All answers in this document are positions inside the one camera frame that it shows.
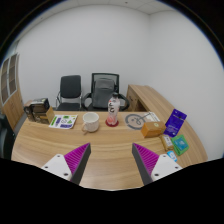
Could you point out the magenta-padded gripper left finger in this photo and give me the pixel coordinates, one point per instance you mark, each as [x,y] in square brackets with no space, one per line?
[75,163]

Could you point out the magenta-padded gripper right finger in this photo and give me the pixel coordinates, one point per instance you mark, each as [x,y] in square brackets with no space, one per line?
[150,163]

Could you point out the clear black-capped drink bottle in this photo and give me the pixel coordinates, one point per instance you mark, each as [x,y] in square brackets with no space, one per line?
[113,110]

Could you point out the small blue packet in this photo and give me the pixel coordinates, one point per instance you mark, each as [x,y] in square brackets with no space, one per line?
[172,155]

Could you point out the tan packet with white label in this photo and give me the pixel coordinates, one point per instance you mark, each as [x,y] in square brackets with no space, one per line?
[166,142]

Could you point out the orange cardboard box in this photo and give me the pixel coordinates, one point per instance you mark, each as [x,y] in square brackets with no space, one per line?
[152,129]

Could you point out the green pouch with blue label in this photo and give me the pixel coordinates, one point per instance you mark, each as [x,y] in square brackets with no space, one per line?
[180,144]

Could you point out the white sticker sheet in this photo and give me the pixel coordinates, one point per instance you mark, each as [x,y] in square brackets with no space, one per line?
[63,121]

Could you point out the white speckled mug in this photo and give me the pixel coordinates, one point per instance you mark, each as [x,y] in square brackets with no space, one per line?
[90,121]

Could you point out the purple standing package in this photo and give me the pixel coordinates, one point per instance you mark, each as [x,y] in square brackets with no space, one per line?
[175,122]

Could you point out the black mesh office chair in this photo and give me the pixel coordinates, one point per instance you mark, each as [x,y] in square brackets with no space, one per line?
[87,100]

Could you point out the wooden side desk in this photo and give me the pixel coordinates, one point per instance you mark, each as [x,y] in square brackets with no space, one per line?
[146,96]

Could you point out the black printed box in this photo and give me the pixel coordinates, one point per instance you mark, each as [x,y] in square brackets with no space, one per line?
[36,108]

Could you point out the black padded visitor chair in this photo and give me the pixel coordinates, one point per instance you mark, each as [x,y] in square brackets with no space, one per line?
[70,86]

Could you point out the wooden shelf unit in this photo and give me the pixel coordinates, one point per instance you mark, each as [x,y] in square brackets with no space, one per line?
[11,90]

